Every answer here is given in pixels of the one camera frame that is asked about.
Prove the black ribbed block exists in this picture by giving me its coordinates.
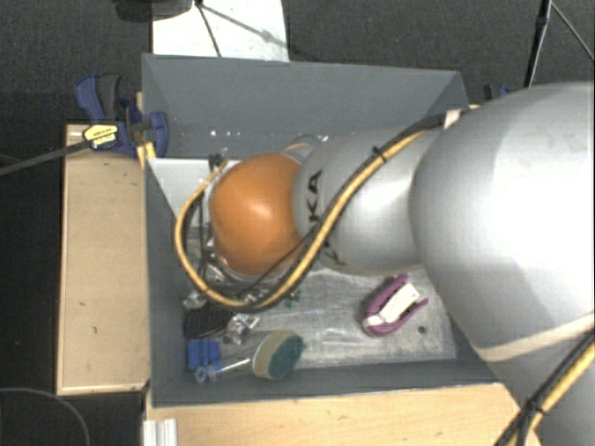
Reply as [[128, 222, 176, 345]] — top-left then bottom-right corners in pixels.
[[183, 306, 234, 339]]

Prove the blue ribbed block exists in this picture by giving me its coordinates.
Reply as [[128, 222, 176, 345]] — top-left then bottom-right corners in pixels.
[[186, 338, 222, 371]]

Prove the green and beige round sponge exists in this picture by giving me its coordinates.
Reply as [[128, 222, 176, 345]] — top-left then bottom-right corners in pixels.
[[250, 329, 306, 381]]

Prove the pale wood board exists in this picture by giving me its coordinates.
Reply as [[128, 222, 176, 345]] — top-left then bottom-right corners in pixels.
[[56, 123, 152, 397]]

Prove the purple and white stapler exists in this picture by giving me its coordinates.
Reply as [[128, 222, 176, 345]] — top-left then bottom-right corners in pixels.
[[359, 273, 430, 338]]

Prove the grey metal bin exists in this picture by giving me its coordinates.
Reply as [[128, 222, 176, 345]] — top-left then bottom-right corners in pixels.
[[140, 52, 502, 408]]

